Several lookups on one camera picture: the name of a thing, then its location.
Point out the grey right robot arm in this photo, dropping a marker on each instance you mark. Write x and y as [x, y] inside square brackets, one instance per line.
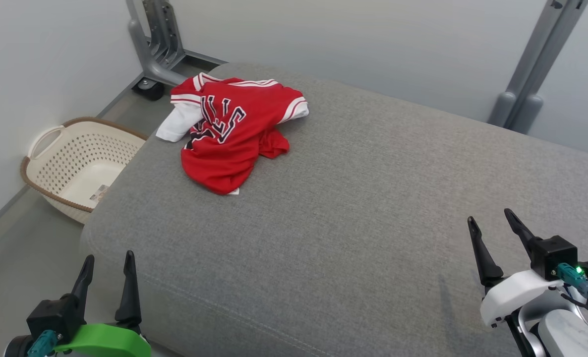
[566, 337]

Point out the grey partition post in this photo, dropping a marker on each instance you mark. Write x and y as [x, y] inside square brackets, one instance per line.
[532, 74]

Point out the cream perforated laundry basket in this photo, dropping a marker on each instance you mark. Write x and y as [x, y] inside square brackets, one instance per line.
[76, 163]

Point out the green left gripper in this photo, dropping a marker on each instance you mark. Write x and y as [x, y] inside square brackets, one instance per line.
[105, 342]

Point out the red jersey with white sleeves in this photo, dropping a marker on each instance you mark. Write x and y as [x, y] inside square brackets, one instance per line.
[224, 144]

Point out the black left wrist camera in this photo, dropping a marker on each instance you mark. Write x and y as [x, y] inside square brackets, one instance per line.
[51, 317]

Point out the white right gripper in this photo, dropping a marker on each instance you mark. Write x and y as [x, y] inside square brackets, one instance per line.
[507, 297]

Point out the grey partition foot with wheel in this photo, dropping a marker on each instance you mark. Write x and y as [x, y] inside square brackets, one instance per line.
[160, 44]

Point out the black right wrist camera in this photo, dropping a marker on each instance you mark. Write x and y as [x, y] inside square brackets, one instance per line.
[552, 255]

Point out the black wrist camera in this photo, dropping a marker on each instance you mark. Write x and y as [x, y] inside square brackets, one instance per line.
[552, 255]
[51, 317]

